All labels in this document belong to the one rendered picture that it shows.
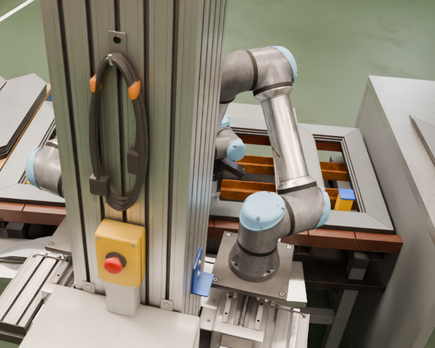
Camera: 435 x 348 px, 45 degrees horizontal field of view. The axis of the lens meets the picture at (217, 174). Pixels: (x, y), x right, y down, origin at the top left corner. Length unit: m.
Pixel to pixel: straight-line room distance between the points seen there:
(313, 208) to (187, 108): 0.71
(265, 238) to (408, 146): 1.00
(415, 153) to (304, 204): 0.85
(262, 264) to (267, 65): 0.55
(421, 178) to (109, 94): 1.43
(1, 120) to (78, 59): 1.74
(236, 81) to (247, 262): 0.50
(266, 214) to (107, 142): 0.58
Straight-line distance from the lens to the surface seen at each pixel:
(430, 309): 1.89
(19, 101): 2.74
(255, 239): 1.42
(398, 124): 2.38
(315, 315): 2.47
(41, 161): 1.58
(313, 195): 1.48
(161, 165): 0.93
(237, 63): 1.46
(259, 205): 1.41
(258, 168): 2.50
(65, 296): 1.23
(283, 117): 1.49
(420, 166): 2.15
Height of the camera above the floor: 2.16
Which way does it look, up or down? 37 degrees down
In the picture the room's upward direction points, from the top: 6 degrees clockwise
